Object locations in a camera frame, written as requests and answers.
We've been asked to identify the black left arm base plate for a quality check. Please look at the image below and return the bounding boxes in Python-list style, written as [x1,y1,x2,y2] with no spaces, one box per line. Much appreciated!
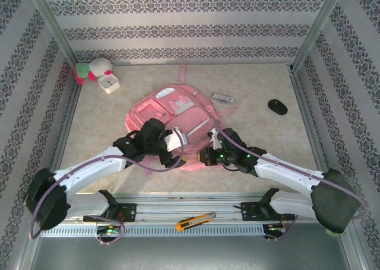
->
[83,203,138,223]

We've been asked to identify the white pink green plush toy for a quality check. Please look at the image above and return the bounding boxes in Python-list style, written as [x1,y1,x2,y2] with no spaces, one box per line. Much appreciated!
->
[74,58,114,85]

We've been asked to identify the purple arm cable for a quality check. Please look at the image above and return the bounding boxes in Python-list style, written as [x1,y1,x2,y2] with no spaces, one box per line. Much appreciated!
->
[29,127,185,246]
[214,127,369,243]

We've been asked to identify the orange utility knife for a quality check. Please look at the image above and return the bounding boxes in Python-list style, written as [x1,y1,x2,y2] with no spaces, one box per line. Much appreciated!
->
[175,212,217,231]

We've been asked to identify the white square clock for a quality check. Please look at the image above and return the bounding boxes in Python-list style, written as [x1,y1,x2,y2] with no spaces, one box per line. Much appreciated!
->
[97,74,121,94]

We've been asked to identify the pink backpack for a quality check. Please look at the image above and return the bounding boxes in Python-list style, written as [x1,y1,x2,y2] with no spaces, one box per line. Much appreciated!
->
[125,63,240,179]

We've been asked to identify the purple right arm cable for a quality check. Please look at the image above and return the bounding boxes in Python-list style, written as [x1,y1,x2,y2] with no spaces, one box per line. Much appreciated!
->
[214,127,369,243]

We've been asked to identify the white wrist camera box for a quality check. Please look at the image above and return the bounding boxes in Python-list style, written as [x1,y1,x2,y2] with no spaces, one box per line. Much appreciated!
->
[164,127,189,153]
[207,128,221,150]

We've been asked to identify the black computer mouse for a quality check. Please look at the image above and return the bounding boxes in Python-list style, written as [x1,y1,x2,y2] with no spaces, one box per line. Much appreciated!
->
[267,99,288,116]

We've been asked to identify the aluminium mounting rail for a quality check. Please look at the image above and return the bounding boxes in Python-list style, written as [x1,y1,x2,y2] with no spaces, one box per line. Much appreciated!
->
[28,192,351,225]

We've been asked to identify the aluminium frame post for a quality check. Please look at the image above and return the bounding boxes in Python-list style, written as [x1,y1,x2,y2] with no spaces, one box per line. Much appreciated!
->
[289,0,347,74]
[25,0,81,72]

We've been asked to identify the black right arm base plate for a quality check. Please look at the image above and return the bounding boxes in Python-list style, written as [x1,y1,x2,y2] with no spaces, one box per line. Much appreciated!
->
[239,201,297,223]

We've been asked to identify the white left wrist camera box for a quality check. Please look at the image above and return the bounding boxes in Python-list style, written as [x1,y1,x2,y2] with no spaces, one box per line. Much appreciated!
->
[164,127,189,153]

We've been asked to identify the slotted grey cable duct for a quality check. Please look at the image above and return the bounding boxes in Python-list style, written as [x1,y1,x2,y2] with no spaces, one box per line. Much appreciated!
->
[40,224,265,238]

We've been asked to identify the small silver white box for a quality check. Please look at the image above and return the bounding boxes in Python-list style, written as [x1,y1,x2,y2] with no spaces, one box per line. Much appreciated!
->
[211,92,235,103]

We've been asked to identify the aluminium side rail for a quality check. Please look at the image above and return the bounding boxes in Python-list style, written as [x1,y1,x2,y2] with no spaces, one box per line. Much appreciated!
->
[289,65,338,199]
[40,69,81,202]

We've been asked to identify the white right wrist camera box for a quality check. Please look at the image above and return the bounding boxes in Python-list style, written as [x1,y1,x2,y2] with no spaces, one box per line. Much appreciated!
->
[207,128,221,150]

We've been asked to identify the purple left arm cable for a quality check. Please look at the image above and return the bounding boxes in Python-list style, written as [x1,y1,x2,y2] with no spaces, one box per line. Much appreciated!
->
[29,127,185,246]

